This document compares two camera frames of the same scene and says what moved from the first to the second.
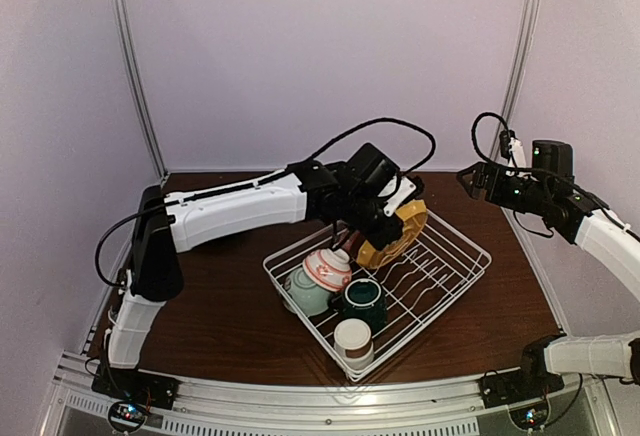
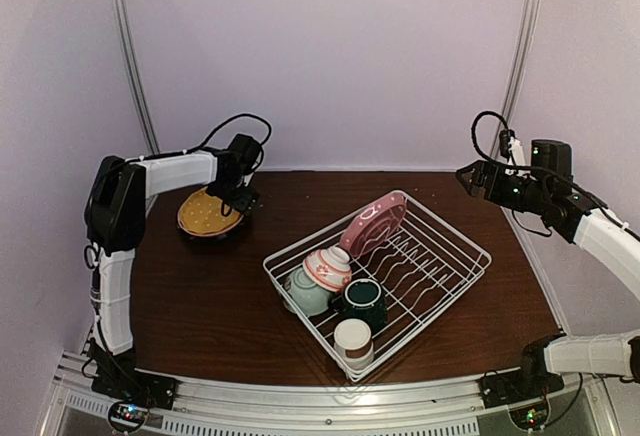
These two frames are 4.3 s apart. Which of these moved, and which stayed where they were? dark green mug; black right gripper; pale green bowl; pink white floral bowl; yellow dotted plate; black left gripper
Moved: yellow dotted plate; black left gripper
Stayed: pale green bowl; pink white floral bowl; dark green mug; black right gripper
